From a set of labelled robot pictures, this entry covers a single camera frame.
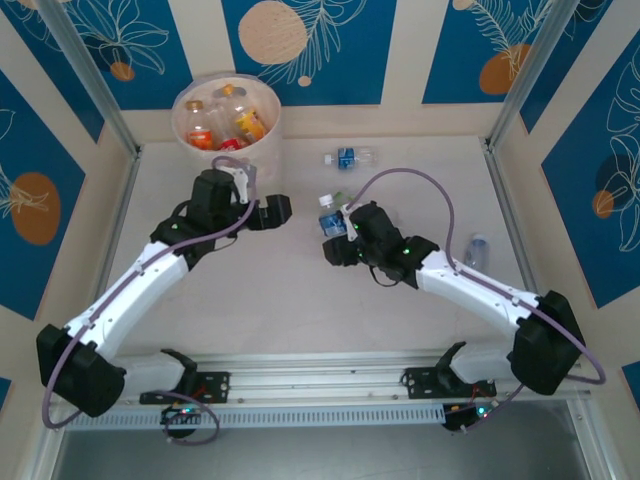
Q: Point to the blue label water bottle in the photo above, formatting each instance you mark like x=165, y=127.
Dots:
x=346, y=157
x=331, y=222

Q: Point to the aluminium frame post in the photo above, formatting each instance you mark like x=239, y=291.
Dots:
x=92, y=75
x=530, y=75

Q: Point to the aluminium side rail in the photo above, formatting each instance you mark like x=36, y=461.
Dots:
x=111, y=260
x=510, y=200

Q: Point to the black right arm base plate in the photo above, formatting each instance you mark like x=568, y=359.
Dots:
x=420, y=382

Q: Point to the black controller board with LEDs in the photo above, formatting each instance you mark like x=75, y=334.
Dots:
x=180, y=412
x=460, y=417

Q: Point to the orange label bottle brown cap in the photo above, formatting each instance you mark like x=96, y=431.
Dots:
x=200, y=137

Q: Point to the grey metal sheet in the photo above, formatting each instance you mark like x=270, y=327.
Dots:
x=325, y=455

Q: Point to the pink woven bin with liner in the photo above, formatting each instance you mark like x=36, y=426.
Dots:
x=267, y=150

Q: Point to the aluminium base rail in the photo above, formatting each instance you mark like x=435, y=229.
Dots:
x=310, y=375

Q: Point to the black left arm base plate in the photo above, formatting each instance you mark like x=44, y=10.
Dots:
x=220, y=387

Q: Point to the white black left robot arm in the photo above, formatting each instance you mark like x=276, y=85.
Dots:
x=130, y=290

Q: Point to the blue tinted clear bottle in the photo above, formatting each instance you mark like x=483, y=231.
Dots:
x=476, y=250

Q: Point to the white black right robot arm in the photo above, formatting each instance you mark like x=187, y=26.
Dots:
x=475, y=287

